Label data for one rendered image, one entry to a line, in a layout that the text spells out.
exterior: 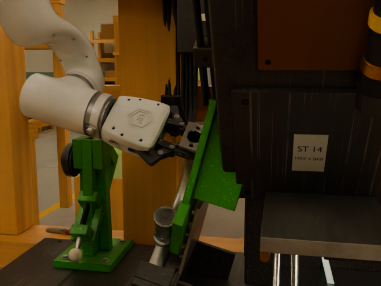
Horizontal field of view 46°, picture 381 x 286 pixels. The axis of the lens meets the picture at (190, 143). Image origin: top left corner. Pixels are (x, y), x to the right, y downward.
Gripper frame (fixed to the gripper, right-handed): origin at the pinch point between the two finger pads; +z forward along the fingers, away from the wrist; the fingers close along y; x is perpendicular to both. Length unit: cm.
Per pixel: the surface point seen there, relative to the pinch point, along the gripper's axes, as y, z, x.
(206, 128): -4.0, 3.3, -11.2
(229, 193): -9.4, 9.4, -4.0
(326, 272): -17.5, 25.3, -5.6
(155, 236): -16.2, -0.5, 5.7
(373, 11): -2.4, 18.4, -36.6
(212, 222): 124, -6, 300
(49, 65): 625, -551, 801
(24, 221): -7, -43, 50
